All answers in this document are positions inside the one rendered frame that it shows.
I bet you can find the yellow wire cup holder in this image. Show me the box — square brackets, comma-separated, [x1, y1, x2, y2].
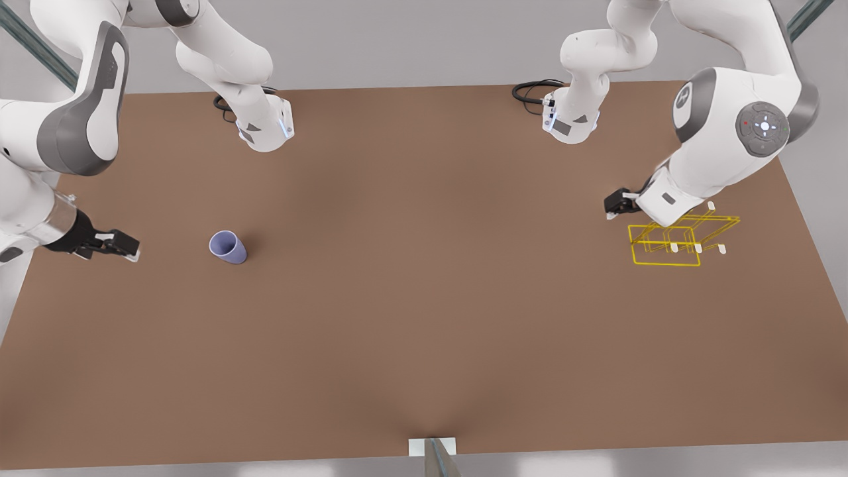
[627, 202, 741, 268]

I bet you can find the black cable loop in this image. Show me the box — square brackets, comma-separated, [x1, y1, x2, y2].
[213, 85, 279, 124]
[511, 79, 568, 117]

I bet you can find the silver frame post with foot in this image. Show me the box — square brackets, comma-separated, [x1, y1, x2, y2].
[408, 437, 462, 477]

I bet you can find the purple cup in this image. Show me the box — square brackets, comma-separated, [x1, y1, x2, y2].
[209, 230, 248, 265]

